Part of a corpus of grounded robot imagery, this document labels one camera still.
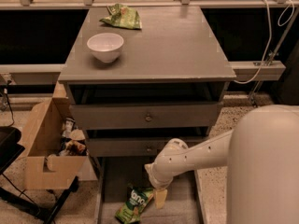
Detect open bottom grey drawer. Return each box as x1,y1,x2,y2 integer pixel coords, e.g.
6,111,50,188
95,156,205,224

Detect grey wooden drawer cabinet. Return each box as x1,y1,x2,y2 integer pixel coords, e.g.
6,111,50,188
58,6,237,224

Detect cardboard box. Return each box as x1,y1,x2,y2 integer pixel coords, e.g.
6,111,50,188
21,83,94,189

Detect crumpled green chip bag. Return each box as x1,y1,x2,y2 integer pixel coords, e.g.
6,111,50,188
100,4,142,30

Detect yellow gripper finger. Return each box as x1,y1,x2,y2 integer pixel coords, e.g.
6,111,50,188
154,189,167,209

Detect top grey drawer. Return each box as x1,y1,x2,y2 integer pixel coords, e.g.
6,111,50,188
70,103,222,130

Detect green rice chip bag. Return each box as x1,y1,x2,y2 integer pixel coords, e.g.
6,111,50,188
115,184,153,224

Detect white ceramic bowl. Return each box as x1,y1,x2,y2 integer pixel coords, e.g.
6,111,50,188
87,33,124,63

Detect metal railing frame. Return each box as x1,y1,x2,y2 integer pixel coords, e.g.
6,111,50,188
0,0,299,107

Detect white cable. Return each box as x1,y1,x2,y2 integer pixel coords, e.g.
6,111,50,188
233,0,295,85

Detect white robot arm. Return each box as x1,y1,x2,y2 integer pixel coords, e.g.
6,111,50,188
145,105,299,224

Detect middle grey drawer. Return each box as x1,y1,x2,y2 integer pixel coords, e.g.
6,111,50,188
85,136,210,158

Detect snack packets in box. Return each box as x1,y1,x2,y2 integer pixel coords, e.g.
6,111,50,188
45,118,87,169

